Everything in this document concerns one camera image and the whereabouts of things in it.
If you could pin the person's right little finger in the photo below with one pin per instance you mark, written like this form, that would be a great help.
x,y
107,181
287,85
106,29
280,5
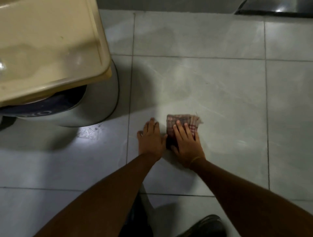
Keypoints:
x,y
196,138

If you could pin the person's right thumb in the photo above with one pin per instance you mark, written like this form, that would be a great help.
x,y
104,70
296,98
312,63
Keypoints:
x,y
174,149

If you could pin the black shoe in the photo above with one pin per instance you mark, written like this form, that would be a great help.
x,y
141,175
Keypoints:
x,y
205,227

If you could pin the dark glossy furniture base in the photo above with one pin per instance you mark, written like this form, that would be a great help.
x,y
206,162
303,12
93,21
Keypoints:
x,y
276,7

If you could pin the white round drum, dark band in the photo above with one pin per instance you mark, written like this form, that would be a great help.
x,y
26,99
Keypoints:
x,y
102,102

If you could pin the beige plastic lid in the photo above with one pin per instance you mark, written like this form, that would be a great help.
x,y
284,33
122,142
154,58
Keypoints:
x,y
49,48

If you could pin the yellow wrist thread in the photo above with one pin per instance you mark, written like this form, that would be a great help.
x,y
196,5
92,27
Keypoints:
x,y
194,160

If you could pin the person's left little finger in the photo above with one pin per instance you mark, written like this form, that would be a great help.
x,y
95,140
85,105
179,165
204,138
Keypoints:
x,y
139,135

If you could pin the person's left hand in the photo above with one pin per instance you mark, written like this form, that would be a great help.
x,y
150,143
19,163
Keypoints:
x,y
151,144

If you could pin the person's right middle finger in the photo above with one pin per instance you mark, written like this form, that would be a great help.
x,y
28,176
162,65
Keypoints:
x,y
182,129

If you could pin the person's right forearm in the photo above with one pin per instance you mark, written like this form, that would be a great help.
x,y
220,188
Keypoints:
x,y
244,202

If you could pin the person's left forearm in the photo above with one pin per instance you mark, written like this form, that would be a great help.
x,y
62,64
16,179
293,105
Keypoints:
x,y
107,200

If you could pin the checked cleaning cloth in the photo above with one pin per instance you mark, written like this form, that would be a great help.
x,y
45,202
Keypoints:
x,y
171,120

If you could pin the person's left middle finger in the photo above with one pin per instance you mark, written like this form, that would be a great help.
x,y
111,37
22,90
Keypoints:
x,y
151,126

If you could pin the dark trouser leg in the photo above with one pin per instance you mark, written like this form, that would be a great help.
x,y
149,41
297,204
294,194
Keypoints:
x,y
137,219

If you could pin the person's left thumb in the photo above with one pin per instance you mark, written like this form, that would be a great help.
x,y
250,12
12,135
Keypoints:
x,y
164,139

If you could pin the person's right hand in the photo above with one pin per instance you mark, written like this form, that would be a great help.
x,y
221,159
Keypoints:
x,y
188,149

